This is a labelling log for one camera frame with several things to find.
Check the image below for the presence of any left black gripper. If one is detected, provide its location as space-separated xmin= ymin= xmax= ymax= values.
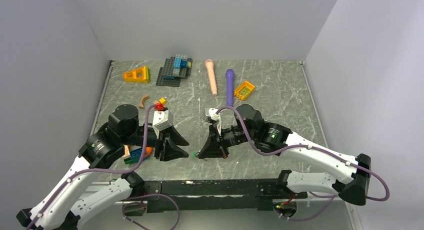
xmin=122 ymin=124 xmax=190 ymax=160

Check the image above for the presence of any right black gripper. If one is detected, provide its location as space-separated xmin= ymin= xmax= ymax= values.
xmin=198 ymin=123 xmax=257 ymax=159

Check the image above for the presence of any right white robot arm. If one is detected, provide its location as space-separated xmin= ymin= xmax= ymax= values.
xmin=197 ymin=104 xmax=371 ymax=206

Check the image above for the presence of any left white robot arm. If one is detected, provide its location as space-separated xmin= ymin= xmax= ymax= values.
xmin=16 ymin=104 xmax=189 ymax=230

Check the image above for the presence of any orange curved track piece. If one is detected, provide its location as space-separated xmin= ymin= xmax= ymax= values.
xmin=123 ymin=147 xmax=153 ymax=161

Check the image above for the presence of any blue toy brick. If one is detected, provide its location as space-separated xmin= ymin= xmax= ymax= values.
xmin=130 ymin=148 xmax=142 ymax=158

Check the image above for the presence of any small yellow cube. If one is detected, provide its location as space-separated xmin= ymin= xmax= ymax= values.
xmin=159 ymin=98 xmax=167 ymax=105

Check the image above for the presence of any green toy brick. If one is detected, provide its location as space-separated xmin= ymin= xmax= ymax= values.
xmin=124 ymin=158 xmax=139 ymax=165

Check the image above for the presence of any wooden arch block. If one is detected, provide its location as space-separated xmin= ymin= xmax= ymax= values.
xmin=138 ymin=94 xmax=150 ymax=109

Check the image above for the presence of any black base bar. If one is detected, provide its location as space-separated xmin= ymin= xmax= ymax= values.
xmin=127 ymin=179 xmax=307 ymax=213

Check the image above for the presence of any yellow grid brick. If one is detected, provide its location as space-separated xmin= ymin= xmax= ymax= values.
xmin=234 ymin=80 xmax=256 ymax=101

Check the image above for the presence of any orange yellow triangular block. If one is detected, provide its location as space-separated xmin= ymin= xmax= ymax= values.
xmin=122 ymin=66 xmax=150 ymax=83

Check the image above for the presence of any grey blue brick stack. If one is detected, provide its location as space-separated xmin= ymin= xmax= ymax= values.
xmin=155 ymin=54 xmax=193 ymax=87

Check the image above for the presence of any purple toy microphone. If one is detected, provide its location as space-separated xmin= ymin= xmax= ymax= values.
xmin=225 ymin=69 xmax=235 ymax=106

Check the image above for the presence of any pink toy microphone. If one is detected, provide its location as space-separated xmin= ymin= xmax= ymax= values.
xmin=205 ymin=59 xmax=218 ymax=96

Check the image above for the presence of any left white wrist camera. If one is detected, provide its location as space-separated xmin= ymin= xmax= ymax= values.
xmin=152 ymin=103 xmax=174 ymax=134

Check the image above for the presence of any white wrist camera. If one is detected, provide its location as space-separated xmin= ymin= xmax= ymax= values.
xmin=152 ymin=103 xmax=174 ymax=134
xmin=203 ymin=108 xmax=222 ymax=135

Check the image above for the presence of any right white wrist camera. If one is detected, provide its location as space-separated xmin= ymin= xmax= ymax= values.
xmin=203 ymin=108 xmax=222 ymax=135

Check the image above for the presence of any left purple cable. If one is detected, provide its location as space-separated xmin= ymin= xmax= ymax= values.
xmin=24 ymin=104 xmax=160 ymax=230

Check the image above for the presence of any purple cable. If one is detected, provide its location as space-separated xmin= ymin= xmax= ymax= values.
xmin=215 ymin=105 xmax=390 ymax=202
xmin=24 ymin=104 xmax=160 ymax=230

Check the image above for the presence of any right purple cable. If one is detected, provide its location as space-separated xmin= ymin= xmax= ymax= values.
xmin=215 ymin=105 xmax=390 ymax=202

